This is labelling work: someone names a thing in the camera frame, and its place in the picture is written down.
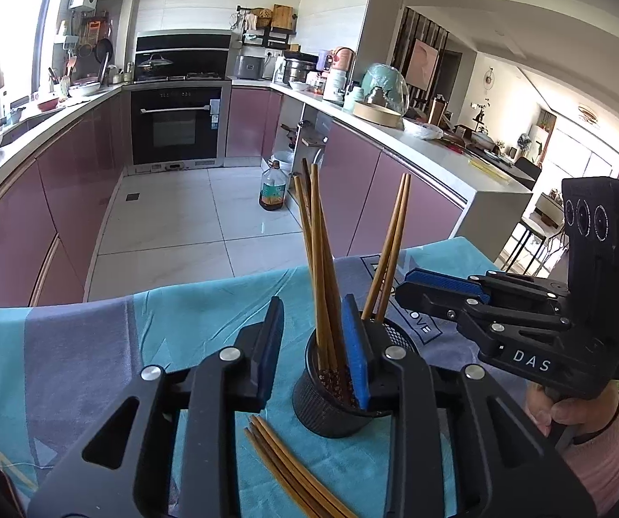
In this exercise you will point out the black mesh utensil holder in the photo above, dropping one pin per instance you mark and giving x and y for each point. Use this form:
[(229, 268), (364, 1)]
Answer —
[(323, 400)]

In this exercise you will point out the pink sleeved right forearm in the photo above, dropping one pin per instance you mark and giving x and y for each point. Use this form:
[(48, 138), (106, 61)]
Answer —
[(594, 458)]

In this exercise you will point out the round bamboo steamer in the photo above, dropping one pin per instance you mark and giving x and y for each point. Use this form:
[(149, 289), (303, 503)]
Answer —
[(377, 114)]

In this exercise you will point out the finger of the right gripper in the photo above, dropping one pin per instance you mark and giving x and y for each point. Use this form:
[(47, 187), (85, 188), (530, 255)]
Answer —
[(443, 300), (444, 280)]

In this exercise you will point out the oil bottle on floor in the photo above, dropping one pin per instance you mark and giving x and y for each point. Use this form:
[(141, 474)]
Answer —
[(273, 187)]

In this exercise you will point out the black camera box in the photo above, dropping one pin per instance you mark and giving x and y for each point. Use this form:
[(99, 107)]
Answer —
[(591, 212)]

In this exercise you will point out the black built-in oven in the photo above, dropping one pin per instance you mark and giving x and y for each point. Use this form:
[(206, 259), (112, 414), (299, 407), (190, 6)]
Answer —
[(179, 100)]

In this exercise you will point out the teal and grey tablecloth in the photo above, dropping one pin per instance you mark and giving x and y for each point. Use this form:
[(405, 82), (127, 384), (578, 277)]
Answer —
[(61, 367)]

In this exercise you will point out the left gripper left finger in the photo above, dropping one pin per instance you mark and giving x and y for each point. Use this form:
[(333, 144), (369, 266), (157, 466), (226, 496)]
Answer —
[(122, 465)]

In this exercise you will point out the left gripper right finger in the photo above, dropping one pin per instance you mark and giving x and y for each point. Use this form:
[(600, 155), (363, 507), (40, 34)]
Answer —
[(503, 466)]

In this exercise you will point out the teal covered appliance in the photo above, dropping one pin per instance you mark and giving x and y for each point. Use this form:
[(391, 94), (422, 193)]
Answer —
[(385, 86)]

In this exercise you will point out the black wall shelf rack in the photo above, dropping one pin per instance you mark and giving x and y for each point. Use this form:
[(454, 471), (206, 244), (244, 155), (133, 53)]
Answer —
[(266, 27)]

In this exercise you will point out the pink thermos jug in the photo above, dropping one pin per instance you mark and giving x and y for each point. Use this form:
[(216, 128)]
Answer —
[(342, 59)]

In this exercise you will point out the right hand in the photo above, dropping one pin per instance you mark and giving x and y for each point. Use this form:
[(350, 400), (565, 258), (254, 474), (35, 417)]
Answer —
[(588, 416)]

